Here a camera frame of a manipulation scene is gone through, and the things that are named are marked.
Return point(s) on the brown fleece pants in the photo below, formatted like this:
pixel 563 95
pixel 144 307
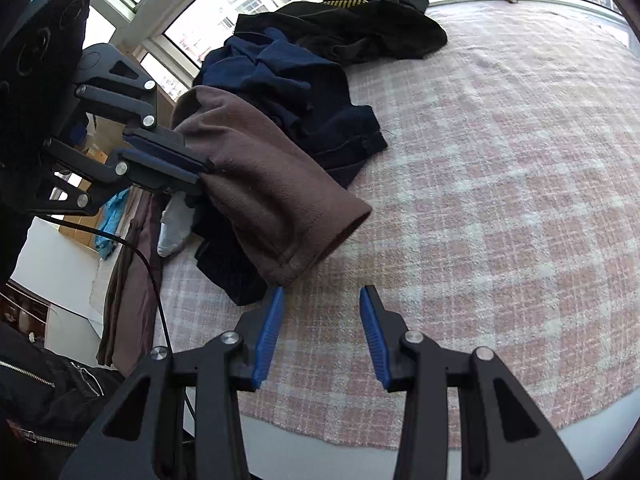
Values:
pixel 260 185

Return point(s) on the white garment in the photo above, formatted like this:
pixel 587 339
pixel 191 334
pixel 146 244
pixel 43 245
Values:
pixel 175 230

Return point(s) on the light blue garment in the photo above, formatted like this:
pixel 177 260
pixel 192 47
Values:
pixel 112 220

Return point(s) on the black garment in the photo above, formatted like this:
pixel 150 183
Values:
pixel 380 30

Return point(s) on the navy garment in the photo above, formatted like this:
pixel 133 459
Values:
pixel 280 75

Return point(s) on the person's black jacket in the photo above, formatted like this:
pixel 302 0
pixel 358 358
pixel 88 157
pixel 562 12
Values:
pixel 50 400

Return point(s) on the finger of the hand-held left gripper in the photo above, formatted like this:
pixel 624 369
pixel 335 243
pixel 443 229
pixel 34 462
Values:
pixel 165 147
pixel 160 175

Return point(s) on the pink white plaid blanket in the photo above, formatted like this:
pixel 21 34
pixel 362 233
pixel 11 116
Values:
pixel 500 210

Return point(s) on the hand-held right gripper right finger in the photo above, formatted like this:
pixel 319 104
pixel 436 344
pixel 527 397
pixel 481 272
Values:
pixel 375 345

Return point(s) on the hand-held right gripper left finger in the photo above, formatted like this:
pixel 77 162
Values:
pixel 267 340

